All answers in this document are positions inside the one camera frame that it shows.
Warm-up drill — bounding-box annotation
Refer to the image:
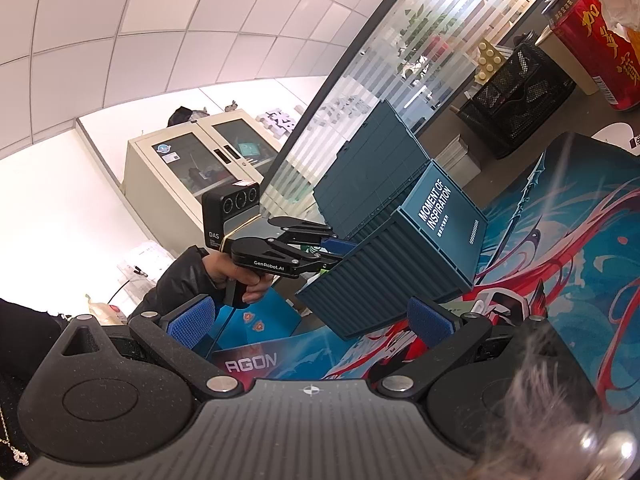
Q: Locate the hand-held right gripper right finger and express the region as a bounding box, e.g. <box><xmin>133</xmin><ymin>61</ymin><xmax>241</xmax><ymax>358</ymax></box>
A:
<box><xmin>376</xmin><ymin>297</ymin><xmax>551</xmax><ymax>396</ymax></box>

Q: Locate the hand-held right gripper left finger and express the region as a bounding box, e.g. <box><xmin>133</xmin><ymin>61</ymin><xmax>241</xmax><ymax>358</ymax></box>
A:
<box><xmin>50</xmin><ymin>293</ymin><xmax>246</xmax><ymax>396</ymax></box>

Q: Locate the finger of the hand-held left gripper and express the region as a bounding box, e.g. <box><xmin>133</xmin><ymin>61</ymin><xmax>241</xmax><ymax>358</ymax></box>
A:
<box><xmin>279</xmin><ymin>247</ymin><xmax>347</xmax><ymax>279</ymax></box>
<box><xmin>267</xmin><ymin>216</ymin><xmax>359</xmax><ymax>257</ymax></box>

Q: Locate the teal container storage box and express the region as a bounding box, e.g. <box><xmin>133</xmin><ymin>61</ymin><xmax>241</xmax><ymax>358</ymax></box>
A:
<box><xmin>296</xmin><ymin>99</ymin><xmax>490</xmax><ymax>340</ymax></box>

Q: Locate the person's left forearm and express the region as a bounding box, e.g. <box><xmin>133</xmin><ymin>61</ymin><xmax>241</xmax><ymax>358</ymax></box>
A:
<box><xmin>128</xmin><ymin>245</ymin><xmax>232</xmax><ymax>322</ymax></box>

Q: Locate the person's left hand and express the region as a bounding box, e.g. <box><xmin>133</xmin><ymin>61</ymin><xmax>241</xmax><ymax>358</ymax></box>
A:
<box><xmin>202</xmin><ymin>250</ymin><xmax>274</xmax><ymax>306</ymax></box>

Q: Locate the blue paper bag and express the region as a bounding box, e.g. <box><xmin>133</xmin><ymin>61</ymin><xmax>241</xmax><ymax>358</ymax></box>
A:
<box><xmin>192</xmin><ymin>287</ymin><xmax>332</xmax><ymax>359</ymax></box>

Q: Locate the beige glass door cabinet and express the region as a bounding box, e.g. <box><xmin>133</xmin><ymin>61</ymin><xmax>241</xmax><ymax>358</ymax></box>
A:
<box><xmin>122</xmin><ymin>108</ymin><xmax>287</xmax><ymax>247</ymax></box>

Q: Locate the black bag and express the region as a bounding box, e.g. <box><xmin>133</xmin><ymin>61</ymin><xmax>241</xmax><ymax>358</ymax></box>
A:
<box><xmin>167</xmin><ymin>106</ymin><xmax>209</xmax><ymax>129</ymax></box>

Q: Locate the printed blue red desk mat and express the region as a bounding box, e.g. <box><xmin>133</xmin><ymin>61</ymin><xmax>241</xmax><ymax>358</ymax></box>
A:
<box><xmin>212</xmin><ymin>132</ymin><xmax>640</xmax><ymax>413</ymax></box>

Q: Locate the white box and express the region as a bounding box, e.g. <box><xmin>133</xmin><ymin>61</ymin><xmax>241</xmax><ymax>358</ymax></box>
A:
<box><xmin>437</xmin><ymin>137</ymin><xmax>482</xmax><ymax>187</ymax></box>

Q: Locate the person's black top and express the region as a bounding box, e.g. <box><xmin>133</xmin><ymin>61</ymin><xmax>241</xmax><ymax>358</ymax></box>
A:
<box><xmin>0</xmin><ymin>297</ymin><xmax>67</xmax><ymax>467</ymax></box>

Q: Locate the black mesh basket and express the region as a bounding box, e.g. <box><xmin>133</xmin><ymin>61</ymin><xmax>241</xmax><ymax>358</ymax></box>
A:
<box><xmin>457</xmin><ymin>42</ymin><xmax>577</xmax><ymax>160</ymax></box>

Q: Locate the cream toy brick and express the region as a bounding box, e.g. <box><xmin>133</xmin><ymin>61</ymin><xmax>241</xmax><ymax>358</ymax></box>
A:
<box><xmin>474</xmin><ymin>40</ymin><xmax>517</xmax><ymax>84</ymax></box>

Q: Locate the red drink can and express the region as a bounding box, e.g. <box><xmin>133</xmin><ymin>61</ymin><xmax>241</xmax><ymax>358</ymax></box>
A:
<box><xmin>547</xmin><ymin>0</ymin><xmax>640</xmax><ymax>112</ymax></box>

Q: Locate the silver necklace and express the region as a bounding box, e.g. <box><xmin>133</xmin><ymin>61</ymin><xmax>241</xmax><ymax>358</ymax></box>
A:
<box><xmin>0</xmin><ymin>404</ymin><xmax>29</xmax><ymax>467</ymax></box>

